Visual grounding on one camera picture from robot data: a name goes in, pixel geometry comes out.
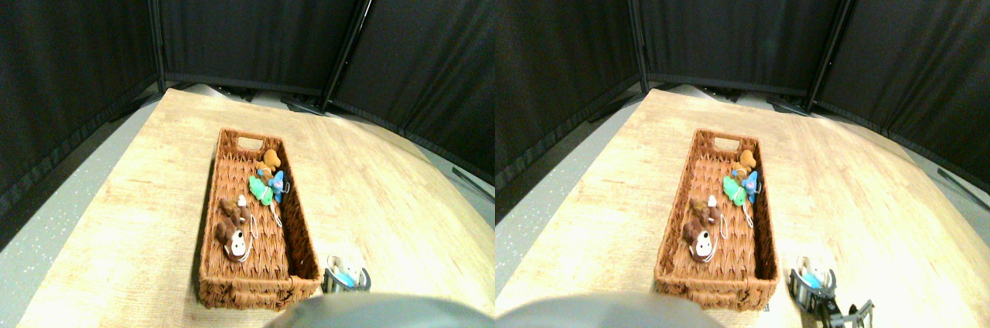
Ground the brown monkey plush toy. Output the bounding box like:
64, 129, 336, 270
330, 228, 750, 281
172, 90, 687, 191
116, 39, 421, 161
682, 220, 729, 264
213, 220, 258, 264

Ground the green plush toy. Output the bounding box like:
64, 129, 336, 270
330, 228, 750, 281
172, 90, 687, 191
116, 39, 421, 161
722, 176, 757, 228
247, 176, 284, 228

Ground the small brown plush toy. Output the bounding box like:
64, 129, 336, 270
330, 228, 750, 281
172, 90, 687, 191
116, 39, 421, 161
218, 194, 251, 225
690, 194, 724, 225

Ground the brown wicker basket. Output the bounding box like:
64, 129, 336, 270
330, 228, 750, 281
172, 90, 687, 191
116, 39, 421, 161
654, 128, 780, 312
198, 128, 323, 312

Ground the curtain stand foot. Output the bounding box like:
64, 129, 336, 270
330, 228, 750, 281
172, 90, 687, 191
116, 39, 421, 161
107, 91, 161, 123
219, 86, 258, 103
700, 86, 743, 103
764, 97, 813, 118
936, 169, 990, 213
278, 96, 327, 117
452, 166, 495, 205
586, 94, 644, 125

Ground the curtain stand pole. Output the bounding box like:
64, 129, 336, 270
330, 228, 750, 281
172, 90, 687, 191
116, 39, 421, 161
319, 0, 389, 110
620, 0, 650, 94
804, 0, 870, 112
142, 0, 168, 92

